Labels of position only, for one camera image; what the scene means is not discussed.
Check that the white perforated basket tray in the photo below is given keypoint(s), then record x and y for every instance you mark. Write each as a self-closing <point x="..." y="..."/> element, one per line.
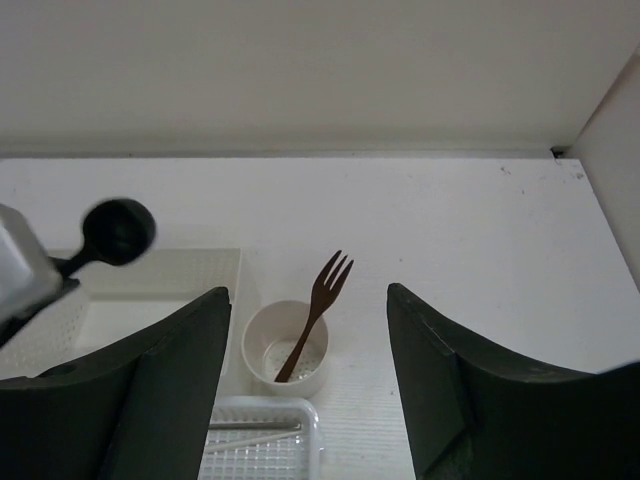
<point x="242" y="417"/>

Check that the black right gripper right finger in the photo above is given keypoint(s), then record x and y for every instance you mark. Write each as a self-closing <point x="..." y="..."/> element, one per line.
<point x="474" y="409"/>

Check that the brown wooden fork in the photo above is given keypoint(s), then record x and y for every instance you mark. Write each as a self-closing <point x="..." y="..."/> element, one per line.
<point x="325" y="291"/>

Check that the white square box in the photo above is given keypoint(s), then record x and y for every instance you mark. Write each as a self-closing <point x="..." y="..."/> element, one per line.
<point x="112" y="303"/>

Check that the white paper cup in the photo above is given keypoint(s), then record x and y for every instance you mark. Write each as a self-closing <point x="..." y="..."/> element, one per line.
<point x="269" y="339"/>

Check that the black spoon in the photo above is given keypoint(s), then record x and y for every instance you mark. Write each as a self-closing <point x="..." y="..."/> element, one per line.
<point x="115" y="232"/>

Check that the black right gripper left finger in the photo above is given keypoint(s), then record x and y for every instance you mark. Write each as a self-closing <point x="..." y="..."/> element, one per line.
<point x="138" y="408"/>

